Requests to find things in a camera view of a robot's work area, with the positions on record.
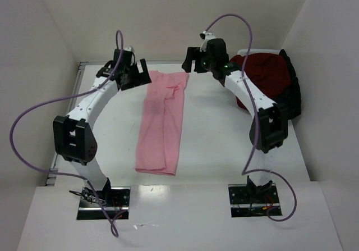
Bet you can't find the pink t-shirt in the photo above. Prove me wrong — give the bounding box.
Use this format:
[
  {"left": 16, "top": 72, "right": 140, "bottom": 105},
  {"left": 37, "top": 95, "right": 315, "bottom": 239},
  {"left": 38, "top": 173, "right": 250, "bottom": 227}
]
[{"left": 135, "top": 71, "right": 189, "bottom": 176}]

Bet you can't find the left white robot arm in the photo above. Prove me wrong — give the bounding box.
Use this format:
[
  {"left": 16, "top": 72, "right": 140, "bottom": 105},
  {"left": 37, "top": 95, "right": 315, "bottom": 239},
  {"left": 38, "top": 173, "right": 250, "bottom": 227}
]
[{"left": 53, "top": 47, "right": 151, "bottom": 203}]

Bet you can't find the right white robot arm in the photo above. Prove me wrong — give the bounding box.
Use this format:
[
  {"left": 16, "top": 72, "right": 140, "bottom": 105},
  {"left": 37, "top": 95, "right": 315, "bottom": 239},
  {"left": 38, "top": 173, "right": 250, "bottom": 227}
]
[{"left": 182, "top": 38, "right": 288, "bottom": 199}]

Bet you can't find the white laundry basket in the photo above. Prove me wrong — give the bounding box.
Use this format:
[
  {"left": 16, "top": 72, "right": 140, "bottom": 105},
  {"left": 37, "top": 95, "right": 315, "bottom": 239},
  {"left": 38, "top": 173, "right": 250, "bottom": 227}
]
[{"left": 237, "top": 48, "right": 280, "bottom": 56}]

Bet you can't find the dark red t-shirt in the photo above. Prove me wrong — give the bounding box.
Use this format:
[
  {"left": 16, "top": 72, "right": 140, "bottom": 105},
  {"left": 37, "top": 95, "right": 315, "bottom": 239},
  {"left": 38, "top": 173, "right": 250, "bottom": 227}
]
[{"left": 245, "top": 53, "right": 294, "bottom": 107}]

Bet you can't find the black t-shirt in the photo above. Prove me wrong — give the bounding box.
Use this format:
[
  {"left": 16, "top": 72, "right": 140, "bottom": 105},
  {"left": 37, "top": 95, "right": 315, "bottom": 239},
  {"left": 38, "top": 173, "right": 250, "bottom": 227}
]
[{"left": 274, "top": 49, "right": 301, "bottom": 120}]

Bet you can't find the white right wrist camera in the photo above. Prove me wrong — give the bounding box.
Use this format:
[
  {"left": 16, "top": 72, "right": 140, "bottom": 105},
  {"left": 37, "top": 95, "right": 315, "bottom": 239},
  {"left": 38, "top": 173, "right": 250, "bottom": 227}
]
[{"left": 200, "top": 31, "right": 215, "bottom": 40}]

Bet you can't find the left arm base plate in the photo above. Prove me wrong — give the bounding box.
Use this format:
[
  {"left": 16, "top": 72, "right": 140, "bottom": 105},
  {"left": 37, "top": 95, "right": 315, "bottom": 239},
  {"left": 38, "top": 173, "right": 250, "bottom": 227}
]
[{"left": 69, "top": 187, "right": 130, "bottom": 220}]

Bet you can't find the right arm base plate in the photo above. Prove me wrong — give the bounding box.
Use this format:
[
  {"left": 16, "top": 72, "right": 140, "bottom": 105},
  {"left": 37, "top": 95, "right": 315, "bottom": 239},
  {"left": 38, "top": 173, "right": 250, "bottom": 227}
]
[{"left": 228, "top": 184, "right": 282, "bottom": 218}]

